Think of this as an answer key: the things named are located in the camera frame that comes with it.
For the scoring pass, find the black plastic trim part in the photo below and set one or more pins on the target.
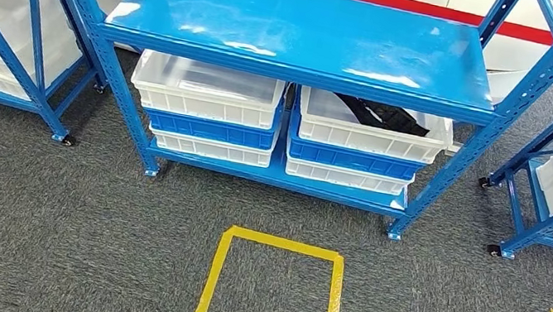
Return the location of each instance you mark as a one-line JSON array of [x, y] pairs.
[[388, 118]]

